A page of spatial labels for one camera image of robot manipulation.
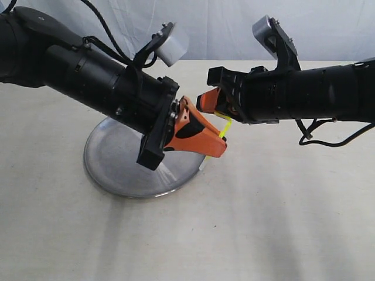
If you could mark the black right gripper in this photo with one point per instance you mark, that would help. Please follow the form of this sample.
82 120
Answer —
230 97

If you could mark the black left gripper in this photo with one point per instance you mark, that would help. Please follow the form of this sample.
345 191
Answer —
144 104

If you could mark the neon yellow-green flexible tube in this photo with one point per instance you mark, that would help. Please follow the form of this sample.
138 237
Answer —
222 134

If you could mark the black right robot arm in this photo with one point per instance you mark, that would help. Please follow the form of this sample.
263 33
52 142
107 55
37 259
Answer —
342 92

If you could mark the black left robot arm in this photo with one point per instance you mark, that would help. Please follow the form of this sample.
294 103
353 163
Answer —
37 50

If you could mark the white backdrop sheet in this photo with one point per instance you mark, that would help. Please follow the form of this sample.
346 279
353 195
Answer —
222 30

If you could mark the round stainless steel plate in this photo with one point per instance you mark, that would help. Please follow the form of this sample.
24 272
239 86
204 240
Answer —
110 155

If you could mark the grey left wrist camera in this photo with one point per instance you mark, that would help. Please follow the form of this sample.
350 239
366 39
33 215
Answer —
172 43

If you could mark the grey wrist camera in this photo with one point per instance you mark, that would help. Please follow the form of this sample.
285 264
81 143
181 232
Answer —
172 43
268 32

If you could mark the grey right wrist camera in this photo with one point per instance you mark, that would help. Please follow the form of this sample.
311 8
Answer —
268 32

